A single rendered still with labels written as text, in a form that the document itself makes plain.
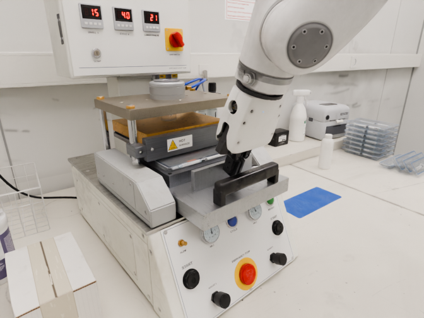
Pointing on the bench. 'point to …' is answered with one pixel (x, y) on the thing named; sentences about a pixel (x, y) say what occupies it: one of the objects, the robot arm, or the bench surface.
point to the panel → (224, 259)
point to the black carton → (279, 137)
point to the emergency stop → (247, 274)
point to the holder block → (185, 174)
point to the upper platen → (162, 125)
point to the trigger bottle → (298, 117)
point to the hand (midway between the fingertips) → (233, 164)
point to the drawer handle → (244, 181)
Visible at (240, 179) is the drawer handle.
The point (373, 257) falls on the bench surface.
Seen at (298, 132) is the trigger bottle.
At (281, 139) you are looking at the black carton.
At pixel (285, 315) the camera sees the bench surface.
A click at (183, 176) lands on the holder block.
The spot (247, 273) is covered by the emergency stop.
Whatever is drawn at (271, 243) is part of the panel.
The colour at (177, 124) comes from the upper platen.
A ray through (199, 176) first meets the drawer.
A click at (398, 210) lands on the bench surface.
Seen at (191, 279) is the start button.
